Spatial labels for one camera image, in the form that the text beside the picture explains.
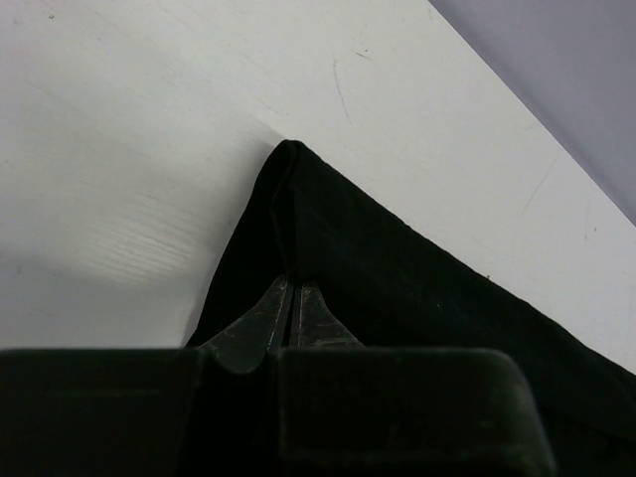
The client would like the black t-shirt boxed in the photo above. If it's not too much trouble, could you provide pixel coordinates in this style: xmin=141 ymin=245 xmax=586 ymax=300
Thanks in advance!
xmin=190 ymin=140 xmax=635 ymax=476

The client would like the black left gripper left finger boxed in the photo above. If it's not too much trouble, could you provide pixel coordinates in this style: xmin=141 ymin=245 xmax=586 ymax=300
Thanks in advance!
xmin=207 ymin=276 xmax=294 ymax=373

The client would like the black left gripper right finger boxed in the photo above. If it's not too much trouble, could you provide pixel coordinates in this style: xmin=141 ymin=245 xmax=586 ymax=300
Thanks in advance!
xmin=288 ymin=282 xmax=363 ymax=348

